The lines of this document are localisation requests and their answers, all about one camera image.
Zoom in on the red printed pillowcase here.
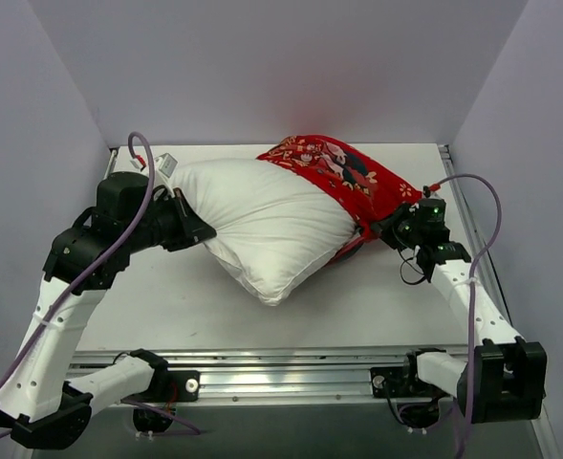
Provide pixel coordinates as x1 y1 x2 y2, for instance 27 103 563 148
256 135 423 263

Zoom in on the white pillow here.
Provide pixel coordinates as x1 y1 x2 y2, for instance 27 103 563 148
170 159 357 306

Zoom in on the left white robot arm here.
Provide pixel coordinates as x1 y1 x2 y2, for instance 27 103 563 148
0 172 216 450

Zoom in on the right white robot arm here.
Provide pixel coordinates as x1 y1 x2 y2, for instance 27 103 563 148
371 198 548 424

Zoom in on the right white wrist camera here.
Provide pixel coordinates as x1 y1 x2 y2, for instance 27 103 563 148
422 184 441 202

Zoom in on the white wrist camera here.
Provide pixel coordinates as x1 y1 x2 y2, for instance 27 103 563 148
422 184 441 202
129 153 178 192

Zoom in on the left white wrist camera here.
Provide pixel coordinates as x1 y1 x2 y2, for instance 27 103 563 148
129 153 178 192

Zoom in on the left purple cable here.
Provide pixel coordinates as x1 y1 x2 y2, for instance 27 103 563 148
0 132 204 444

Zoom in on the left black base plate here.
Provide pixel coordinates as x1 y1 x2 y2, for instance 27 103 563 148
162 370 201 403

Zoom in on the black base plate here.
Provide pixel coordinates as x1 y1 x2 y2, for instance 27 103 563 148
162 370 201 403
369 366 406 399

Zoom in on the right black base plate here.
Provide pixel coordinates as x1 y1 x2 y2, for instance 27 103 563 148
369 366 406 399

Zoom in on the aluminium front rail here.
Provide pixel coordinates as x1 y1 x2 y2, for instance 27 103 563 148
156 346 466 405

